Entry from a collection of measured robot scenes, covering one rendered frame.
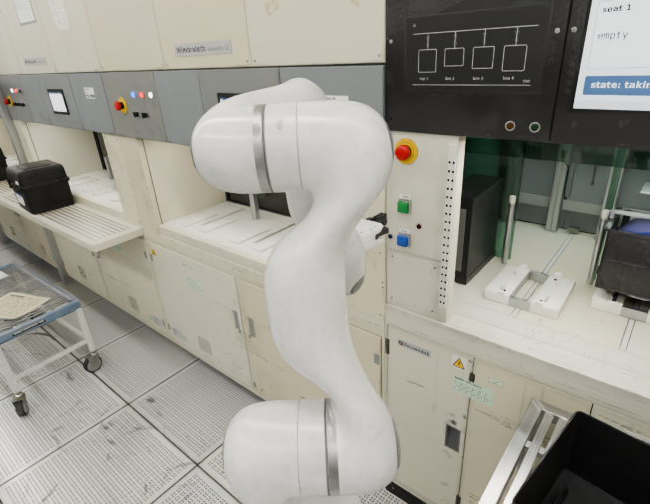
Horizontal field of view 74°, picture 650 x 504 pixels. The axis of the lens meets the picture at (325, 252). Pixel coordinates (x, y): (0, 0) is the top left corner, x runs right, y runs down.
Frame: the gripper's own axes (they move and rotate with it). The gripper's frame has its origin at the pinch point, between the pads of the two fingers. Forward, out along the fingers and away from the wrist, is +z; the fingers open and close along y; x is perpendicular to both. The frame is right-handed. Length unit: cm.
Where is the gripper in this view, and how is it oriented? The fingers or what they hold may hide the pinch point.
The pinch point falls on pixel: (379, 220)
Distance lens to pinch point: 111.2
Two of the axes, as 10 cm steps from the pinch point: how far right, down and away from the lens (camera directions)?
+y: 7.7, 2.3, -5.9
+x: -0.6, -9.0, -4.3
